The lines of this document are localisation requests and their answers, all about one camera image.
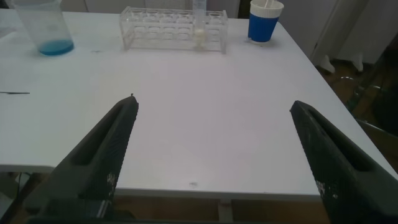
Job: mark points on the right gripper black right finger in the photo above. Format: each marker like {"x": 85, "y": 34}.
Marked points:
{"x": 339, "y": 161}

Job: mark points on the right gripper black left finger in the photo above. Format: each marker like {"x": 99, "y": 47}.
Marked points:
{"x": 93, "y": 161}

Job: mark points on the clear glass beaker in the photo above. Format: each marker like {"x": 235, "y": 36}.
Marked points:
{"x": 46, "y": 28}

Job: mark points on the clear acrylic test tube rack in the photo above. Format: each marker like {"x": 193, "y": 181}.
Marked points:
{"x": 174, "y": 31}

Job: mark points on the test tube with yellow pigment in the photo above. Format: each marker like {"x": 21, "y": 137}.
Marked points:
{"x": 199, "y": 31}

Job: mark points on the copper coloured tripod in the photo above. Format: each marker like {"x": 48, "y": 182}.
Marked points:
{"x": 360, "y": 90}

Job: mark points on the white screen foot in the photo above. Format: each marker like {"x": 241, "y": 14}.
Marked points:
{"x": 357, "y": 62}
{"x": 326, "y": 63}

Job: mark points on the blue and white paper cup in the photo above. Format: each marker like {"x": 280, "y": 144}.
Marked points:
{"x": 262, "y": 28}

